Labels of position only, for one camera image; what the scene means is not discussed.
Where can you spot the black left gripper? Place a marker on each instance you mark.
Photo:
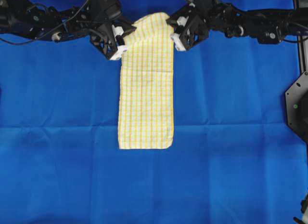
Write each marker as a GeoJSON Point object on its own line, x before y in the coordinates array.
{"type": "Point", "coordinates": [108, 38]}

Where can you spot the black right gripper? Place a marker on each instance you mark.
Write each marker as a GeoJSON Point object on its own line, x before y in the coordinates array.
{"type": "Point", "coordinates": [190, 28]}

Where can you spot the yellow white checkered towel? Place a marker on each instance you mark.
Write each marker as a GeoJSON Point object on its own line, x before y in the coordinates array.
{"type": "Point", "coordinates": [146, 111]}

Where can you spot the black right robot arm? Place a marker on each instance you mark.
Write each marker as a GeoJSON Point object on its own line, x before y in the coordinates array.
{"type": "Point", "coordinates": [268, 26]}

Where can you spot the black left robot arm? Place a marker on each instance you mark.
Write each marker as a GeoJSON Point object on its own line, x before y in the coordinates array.
{"type": "Point", "coordinates": [35, 21]}

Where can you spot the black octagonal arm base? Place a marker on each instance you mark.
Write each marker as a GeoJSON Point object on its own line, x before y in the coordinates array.
{"type": "Point", "coordinates": [296, 98]}

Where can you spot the blue table cloth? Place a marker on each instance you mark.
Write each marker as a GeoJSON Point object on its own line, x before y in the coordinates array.
{"type": "Point", "coordinates": [229, 157]}

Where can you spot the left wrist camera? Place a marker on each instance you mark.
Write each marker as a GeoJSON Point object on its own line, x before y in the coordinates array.
{"type": "Point", "coordinates": [105, 10]}

